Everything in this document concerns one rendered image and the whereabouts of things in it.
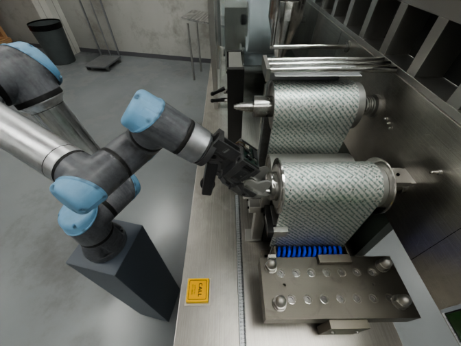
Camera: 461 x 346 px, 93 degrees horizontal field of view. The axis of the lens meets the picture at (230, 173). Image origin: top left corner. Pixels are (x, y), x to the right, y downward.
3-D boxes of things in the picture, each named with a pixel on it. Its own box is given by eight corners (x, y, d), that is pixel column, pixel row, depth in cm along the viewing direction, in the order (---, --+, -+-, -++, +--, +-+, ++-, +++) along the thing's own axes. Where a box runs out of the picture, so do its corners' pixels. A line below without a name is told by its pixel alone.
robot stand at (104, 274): (140, 314, 145) (64, 263, 78) (154, 282, 158) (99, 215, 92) (169, 322, 142) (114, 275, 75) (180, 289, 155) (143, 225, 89)
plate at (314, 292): (257, 264, 71) (259, 257, 67) (380, 263, 71) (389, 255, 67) (263, 323, 60) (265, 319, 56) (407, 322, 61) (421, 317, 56)
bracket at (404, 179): (380, 171, 58) (384, 166, 56) (402, 171, 58) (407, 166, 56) (389, 187, 54) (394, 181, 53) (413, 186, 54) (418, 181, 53)
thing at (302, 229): (269, 245, 70) (278, 214, 57) (342, 244, 71) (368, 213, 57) (269, 246, 70) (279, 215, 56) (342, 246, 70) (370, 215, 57)
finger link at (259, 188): (285, 195, 51) (256, 176, 47) (266, 206, 54) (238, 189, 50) (282, 185, 53) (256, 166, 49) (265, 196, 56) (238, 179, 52)
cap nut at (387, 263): (372, 259, 66) (380, 253, 63) (384, 259, 66) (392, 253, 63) (378, 272, 64) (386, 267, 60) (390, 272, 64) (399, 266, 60)
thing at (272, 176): (267, 166, 59) (272, 182, 52) (275, 166, 59) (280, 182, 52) (265, 189, 63) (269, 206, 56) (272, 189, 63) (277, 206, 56)
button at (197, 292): (188, 280, 74) (188, 278, 73) (209, 280, 74) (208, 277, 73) (186, 303, 70) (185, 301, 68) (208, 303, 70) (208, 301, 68)
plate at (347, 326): (316, 326, 65) (328, 319, 57) (350, 326, 65) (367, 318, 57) (319, 337, 63) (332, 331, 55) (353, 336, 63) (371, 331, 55)
